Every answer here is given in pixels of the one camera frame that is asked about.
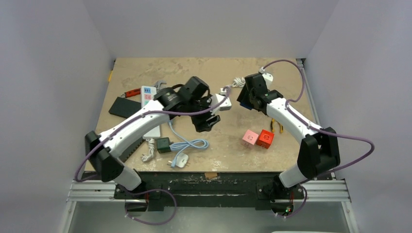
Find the black box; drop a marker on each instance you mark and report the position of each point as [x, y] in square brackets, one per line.
[131, 149]
[124, 108]

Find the red cube socket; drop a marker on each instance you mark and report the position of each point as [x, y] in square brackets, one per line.
[265, 139]

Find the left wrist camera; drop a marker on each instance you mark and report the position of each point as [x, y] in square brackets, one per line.
[222, 103]

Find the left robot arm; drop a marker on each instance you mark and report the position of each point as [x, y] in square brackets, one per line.
[105, 148]

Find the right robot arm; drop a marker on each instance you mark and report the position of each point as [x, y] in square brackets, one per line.
[318, 152]

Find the dark green cube socket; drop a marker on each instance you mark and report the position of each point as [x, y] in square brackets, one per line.
[163, 145]

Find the pink cube socket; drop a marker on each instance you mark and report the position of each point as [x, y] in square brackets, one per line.
[249, 139]

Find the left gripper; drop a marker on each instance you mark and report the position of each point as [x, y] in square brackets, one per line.
[206, 122]

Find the black box near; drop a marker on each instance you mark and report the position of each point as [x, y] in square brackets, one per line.
[131, 149]

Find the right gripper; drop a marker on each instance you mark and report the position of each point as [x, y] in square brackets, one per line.
[246, 100]

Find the dark blue cube socket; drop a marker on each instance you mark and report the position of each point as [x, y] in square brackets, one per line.
[245, 105]

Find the white adapter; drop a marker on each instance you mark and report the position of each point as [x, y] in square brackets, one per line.
[180, 161]

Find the black box far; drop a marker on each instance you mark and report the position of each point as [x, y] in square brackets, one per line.
[124, 108]

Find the white power strip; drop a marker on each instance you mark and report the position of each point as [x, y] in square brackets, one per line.
[147, 94]

